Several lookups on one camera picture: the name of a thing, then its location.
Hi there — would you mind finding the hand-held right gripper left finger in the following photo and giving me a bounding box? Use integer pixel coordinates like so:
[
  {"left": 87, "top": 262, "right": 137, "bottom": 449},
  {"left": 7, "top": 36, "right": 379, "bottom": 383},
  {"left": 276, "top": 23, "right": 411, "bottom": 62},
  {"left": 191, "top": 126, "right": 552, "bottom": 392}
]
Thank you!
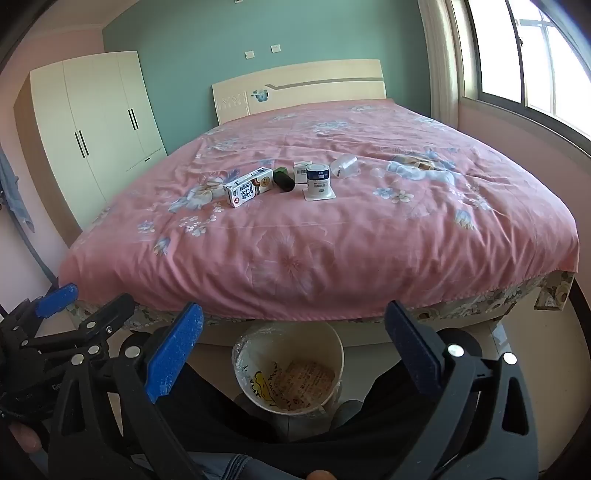
[{"left": 48, "top": 302, "right": 206, "bottom": 480}]

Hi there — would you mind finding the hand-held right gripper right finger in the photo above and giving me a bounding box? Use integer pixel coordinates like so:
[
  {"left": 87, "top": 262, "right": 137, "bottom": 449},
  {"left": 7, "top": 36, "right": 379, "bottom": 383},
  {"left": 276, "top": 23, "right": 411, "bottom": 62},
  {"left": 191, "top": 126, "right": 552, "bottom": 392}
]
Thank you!
[{"left": 384, "top": 300, "right": 541, "bottom": 480}]

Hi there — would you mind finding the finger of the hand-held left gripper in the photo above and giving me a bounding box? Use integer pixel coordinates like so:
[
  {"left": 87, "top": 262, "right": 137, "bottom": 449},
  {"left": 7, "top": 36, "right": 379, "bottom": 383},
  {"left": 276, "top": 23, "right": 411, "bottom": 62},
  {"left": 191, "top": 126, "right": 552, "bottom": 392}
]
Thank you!
[
  {"left": 25, "top": 293, "right": 137, "bottom": 367},
  {"left": 0, "top": 282, "right": 79, "bottom": 344}
]

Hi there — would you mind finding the white waste bin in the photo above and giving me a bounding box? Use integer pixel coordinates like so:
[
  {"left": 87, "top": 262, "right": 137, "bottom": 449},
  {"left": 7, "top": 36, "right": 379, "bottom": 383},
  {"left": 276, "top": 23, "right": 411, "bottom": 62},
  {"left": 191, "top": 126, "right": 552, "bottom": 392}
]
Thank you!
[{"left": 232, "top": 320, "right": 345, "bottom": 418}]

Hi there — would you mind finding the white blue yogurt cup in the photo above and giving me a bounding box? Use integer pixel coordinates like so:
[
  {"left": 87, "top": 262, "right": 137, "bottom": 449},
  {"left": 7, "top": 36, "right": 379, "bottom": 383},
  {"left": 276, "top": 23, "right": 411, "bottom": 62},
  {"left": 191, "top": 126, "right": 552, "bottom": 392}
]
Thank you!
[{"left": 303, "top": 162, "right": 335, "bottom": 202}]

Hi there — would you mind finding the clear plastic cup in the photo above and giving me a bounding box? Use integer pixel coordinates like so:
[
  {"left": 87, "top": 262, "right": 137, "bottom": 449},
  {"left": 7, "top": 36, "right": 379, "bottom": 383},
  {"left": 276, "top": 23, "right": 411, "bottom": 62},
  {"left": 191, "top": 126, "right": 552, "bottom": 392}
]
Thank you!
[{"left": 331, "top": 154, "right": 361, "bottom": 178}]

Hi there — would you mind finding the person's left hand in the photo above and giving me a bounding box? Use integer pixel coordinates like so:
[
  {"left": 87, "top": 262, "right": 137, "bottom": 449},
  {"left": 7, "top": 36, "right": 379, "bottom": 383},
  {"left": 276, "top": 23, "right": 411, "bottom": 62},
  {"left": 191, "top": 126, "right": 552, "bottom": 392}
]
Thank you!
[{"left": 9, "top": 422, "right": 47, "bottom": 455}]

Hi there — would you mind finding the clear plastic bin liner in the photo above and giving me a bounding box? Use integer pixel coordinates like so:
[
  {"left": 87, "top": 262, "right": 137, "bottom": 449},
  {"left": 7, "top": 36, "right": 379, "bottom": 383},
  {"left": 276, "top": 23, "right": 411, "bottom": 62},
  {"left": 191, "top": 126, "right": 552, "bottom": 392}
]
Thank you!
[{"left": 232, "top": 323, "right": 345, "bottom": 416}]

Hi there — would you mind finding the grey shoe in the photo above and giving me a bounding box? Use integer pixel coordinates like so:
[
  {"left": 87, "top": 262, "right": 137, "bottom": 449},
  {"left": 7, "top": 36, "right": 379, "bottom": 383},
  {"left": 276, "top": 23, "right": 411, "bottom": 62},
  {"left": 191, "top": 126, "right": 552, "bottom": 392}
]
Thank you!
[{"left": 332, "top": 399, "right": 365, "bottom": 430}]

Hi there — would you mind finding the dark blue hanging cloth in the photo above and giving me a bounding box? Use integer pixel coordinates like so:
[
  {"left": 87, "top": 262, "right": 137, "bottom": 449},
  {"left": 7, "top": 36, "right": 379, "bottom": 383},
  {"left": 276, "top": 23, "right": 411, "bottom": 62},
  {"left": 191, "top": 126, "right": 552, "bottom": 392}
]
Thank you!
[{"left": 0, "top": 148, "right": 35, "bottom": 234}]

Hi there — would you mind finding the grey jacket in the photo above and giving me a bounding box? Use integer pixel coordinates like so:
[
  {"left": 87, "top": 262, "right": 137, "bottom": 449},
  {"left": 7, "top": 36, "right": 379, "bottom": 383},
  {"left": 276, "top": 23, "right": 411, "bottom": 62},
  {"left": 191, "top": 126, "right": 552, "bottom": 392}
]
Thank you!
[{"left": 194, "top": 452, "right": 308, "bottom": 480}]

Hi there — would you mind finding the pink floral blanket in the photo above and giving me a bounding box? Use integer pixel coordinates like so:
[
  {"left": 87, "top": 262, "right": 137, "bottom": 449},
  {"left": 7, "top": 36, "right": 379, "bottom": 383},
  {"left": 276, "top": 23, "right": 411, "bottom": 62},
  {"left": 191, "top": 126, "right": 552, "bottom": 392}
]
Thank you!
[{"left": 58, "top": 98, "right": 580, "bottom": 324}]

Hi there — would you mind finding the floral bed skirt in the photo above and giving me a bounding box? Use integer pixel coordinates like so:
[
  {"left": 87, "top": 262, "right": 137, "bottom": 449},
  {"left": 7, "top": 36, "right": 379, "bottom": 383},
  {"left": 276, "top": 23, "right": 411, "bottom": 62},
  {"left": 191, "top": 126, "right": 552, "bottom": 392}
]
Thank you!
[{"left": 69, "top": 270, "right": 575, "bottom": 333}]

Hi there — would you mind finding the cream wardrobe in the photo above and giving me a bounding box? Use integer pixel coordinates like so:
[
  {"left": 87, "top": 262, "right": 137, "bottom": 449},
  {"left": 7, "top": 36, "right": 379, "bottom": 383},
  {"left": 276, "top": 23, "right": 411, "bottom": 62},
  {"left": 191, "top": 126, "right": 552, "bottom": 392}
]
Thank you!
[{"left": 14, "top": 51, "right": 168, "bottom": 234}]

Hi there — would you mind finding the cream bed headboard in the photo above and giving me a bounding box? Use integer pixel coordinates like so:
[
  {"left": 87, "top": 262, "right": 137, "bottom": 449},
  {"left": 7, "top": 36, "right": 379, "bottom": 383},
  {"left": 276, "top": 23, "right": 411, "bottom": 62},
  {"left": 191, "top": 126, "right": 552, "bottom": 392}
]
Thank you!
[{"left": 211, "top": 59, "right": 387, "bottom": 125}]

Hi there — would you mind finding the cream curtain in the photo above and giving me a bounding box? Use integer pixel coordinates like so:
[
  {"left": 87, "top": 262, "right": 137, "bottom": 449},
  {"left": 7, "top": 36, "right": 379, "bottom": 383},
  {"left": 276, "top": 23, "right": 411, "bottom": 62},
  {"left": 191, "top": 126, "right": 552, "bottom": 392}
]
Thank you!
[{"left": 418, "top": 0, "right": 476, "bottom": 130}]

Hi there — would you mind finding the window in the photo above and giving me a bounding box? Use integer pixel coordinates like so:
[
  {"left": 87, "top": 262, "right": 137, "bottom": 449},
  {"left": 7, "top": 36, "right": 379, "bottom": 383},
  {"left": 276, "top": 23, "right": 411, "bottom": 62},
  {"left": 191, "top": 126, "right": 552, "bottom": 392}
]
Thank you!
[{"left": 462, "top": 0, "right": 591, "bottom": 139}]

